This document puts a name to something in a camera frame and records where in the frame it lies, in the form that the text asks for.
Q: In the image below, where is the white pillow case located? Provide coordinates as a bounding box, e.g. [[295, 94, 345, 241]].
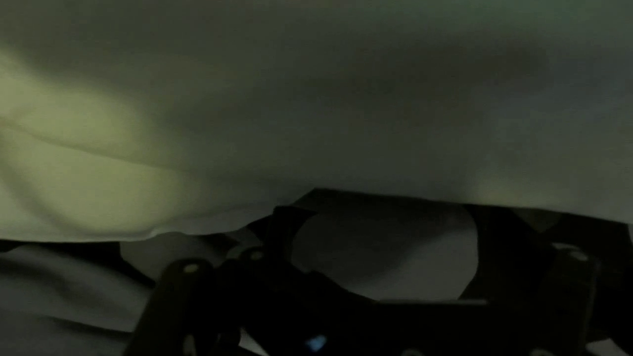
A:
[[0, 0, 633, 241]]

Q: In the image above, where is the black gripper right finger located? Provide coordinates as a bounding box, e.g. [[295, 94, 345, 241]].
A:
[[487, 241, 604, 356]]

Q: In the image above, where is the black grey dotted bedspread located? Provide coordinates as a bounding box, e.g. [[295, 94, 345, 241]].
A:
[[0, 191, 475, 356]]

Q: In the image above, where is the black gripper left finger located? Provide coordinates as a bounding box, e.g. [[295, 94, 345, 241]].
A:
[[123, 256, 291, 356]]

